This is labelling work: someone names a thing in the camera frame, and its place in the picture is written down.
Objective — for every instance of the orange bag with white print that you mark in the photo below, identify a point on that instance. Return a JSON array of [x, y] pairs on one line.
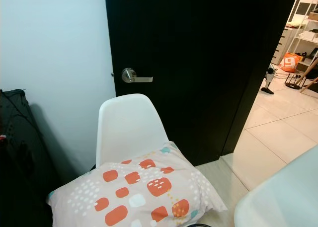
[[289, 62]]

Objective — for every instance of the patterned beige orange pillow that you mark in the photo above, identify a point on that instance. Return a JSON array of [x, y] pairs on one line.
[[144, 192]]

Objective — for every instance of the wooden legged chair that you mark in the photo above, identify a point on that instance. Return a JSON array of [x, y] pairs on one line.
[[309, 75]]

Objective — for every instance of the small black white stand device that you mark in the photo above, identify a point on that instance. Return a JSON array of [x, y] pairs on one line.
[[269, 81]]

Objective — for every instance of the black door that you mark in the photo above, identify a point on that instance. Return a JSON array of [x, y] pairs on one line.
[[198, 63]]

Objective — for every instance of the white shelving unit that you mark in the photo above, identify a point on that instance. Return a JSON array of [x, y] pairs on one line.
[[303, 33]]

